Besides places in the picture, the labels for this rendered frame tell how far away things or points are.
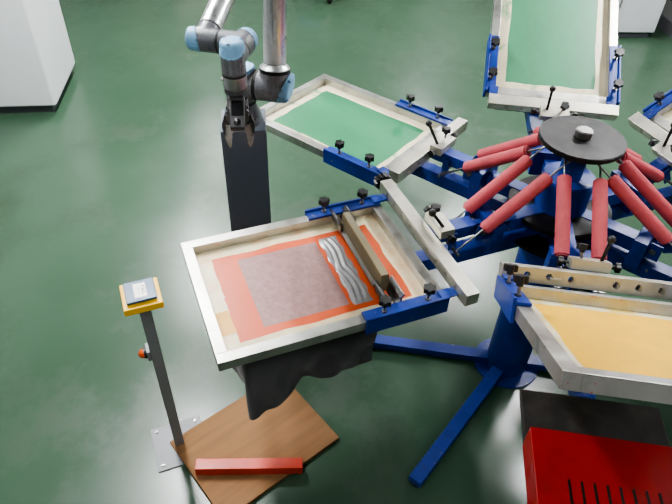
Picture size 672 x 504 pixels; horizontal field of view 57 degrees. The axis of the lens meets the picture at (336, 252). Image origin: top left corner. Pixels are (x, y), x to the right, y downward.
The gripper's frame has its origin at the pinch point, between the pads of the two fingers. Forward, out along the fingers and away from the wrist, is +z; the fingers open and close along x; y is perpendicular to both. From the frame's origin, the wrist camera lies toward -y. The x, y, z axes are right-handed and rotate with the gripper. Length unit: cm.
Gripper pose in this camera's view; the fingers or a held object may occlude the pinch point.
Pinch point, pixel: (240, 145)
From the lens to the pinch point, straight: 210.8
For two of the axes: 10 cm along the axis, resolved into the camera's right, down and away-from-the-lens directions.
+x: -9.9, 0.6, -1.0
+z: -0.3, 7.4, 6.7
